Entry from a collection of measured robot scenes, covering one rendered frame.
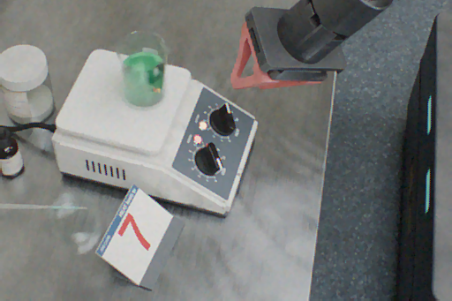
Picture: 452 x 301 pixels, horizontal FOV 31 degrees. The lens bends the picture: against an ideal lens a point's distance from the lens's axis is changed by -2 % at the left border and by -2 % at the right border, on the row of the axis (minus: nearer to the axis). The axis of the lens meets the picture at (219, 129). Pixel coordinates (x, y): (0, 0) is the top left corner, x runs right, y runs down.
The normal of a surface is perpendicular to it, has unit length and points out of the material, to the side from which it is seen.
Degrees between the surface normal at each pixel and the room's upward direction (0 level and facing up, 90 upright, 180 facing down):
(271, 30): 31
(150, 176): 90
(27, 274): 0
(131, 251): 40
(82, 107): 0
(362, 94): 0
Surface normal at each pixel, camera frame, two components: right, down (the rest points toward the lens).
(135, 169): -0.28, 0.75
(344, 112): 0.03, -0.62
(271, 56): 0.51, -0.40
